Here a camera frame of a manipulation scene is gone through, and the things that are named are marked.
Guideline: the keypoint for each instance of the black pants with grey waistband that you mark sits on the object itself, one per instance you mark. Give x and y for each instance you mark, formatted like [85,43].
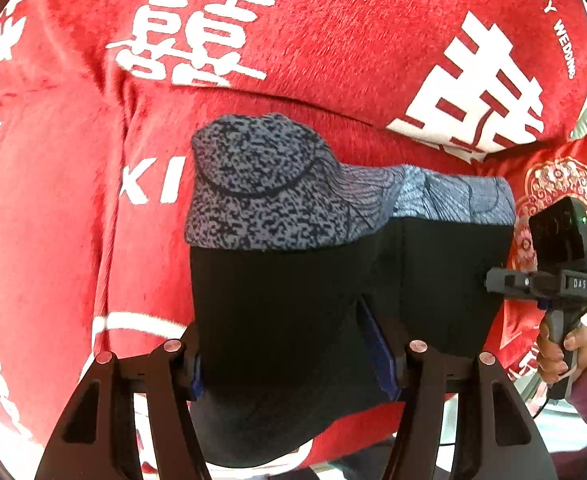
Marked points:
[283,310]

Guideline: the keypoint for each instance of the red blanket with white print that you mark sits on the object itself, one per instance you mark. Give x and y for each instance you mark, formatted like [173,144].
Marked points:
[323,35]

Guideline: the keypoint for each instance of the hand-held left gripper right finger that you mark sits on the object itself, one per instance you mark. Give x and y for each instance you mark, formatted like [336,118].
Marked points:
[381,360]

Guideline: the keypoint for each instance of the person's right hand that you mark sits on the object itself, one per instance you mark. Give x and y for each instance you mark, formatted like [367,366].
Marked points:
[551,355]

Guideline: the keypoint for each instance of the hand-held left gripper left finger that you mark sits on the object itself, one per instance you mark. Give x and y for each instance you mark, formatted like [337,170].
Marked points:
[173,390]

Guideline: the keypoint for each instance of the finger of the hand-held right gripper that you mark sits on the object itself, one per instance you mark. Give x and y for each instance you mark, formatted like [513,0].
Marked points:
[506,282]

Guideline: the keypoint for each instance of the red ornamented cloth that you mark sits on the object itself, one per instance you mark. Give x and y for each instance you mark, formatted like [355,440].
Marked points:
[548,175]

